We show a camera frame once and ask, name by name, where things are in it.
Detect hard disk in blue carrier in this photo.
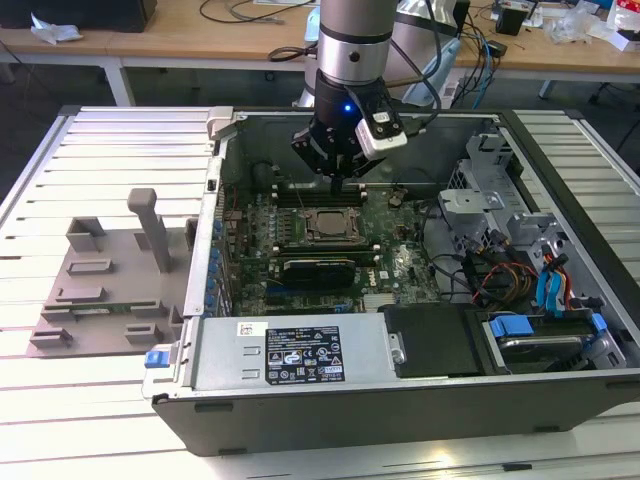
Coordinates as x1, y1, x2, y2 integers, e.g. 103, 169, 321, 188
482, 310, 610, 374

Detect silver drive cage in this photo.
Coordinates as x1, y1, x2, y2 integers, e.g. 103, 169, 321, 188
437, 132, 574, 261

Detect clear plastic bags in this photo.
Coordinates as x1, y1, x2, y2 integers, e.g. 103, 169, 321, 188
547, 7, 609, 45

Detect grey parts rack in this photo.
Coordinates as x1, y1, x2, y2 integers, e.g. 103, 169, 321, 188
29, 187, 201, 359

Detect grey case latch handle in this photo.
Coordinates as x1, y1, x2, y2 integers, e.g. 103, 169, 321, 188
205, 106, 236, 142

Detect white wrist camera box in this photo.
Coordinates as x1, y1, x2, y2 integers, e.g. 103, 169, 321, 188
353, 110, 409, 161

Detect red and white carton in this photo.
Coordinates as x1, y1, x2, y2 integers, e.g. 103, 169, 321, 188
607, 0, 640, 52

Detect black round chassis speaker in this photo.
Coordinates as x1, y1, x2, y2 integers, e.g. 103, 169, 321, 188
249, 160, 275, 190

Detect green RAM stick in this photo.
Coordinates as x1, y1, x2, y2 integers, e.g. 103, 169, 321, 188
73, 303, 157, 315

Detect coloured power wire bundle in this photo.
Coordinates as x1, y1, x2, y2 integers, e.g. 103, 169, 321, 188
469, 259, 539, 304

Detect green motherboard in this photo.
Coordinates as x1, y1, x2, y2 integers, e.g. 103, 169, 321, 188
219, 182, 451, 317

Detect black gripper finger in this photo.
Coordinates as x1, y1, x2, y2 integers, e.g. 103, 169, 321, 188
291, 126, 341, 196
338, 157, 386, 196

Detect CPU socket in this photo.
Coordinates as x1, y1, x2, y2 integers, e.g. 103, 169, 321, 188
299, 207, 369, 247

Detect black graphics card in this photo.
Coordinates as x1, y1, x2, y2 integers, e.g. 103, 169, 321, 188
279, 257, 357, 290

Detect large black equipment case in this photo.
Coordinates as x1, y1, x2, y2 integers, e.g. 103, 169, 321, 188
0, 0, 159, 32

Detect open black PC case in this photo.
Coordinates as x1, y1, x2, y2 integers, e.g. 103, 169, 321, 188
142, 106, 640, 457

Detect silver square CPU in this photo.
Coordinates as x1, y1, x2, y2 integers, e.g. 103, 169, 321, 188
315, 213, 352, 237

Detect black plastic bay cover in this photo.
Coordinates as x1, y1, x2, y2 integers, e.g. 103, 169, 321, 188
382, 304, 485, 379

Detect blue data wire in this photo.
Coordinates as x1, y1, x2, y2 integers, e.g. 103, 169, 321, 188
535, 253, 569, 321

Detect metal socket cover frame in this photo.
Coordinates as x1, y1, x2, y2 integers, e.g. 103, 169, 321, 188
303, 208, 365, 245

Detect long wooden desk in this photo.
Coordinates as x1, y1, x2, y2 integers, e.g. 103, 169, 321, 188
0, 0, 640, 109

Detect crumpled white paper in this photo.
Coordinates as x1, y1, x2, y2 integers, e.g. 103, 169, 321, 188
29, 12, 85, 47

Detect white labelled box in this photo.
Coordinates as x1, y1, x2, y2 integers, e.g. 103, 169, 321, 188
438, 77, 464, 110

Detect small black bin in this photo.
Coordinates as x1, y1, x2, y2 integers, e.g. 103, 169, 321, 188
496, 3, 527, 37

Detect black RAM slot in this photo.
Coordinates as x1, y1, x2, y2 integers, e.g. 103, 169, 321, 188
272, 255, 380, 265
273, 189, 366, 198
272, 247, 379, 255
273, 194, 366, 202
273, 183, 366, 193
273, 198, 366, 207
272, 241, 379, 250
272, 251, 380, 260

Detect grey power supply box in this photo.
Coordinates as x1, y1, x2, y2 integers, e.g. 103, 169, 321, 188
189, 313, 406, 394

